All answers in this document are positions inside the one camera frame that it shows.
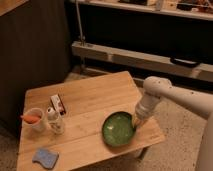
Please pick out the orange carrot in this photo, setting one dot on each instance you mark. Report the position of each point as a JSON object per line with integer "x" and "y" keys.
{"x": 31, "y": 119}

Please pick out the upper shelf board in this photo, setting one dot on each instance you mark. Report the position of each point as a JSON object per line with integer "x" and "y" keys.
{"x": 156, "y": 8}

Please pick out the white bottle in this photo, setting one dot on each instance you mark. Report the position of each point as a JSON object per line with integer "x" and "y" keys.
{"x": 55, "y": 121}

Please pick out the small red white box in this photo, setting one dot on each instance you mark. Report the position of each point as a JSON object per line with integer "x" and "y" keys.
{"x": 57, "y": 104}

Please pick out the green ceramic bowl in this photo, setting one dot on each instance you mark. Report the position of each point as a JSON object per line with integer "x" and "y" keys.
{"x": 117, "y": 129}

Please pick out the metal pole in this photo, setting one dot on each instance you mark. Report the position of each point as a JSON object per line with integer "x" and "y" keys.
{"x": 82, "y": 37}

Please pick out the wooden low table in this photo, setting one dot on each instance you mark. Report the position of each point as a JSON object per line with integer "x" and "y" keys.
{"x": 88, "y": 102}

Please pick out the white mug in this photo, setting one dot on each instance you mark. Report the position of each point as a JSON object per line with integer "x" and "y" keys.
{"x": 40, "y": 125}

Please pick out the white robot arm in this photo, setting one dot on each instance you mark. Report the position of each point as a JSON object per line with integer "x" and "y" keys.
{"x": 156, "y": 88}

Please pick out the black handle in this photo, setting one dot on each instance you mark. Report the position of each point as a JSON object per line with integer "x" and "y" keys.
{"x": 189, "y": 64}

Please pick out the grey metal shelf rail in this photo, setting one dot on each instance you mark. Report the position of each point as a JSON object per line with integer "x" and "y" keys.
{"x": 141, "y": 60}

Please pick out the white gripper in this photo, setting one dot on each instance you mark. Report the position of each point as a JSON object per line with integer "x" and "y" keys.
{"x": 140, "y": 116}

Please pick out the blue sponge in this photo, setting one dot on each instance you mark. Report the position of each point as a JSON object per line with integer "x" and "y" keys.
{"x": 45, "y": 158}

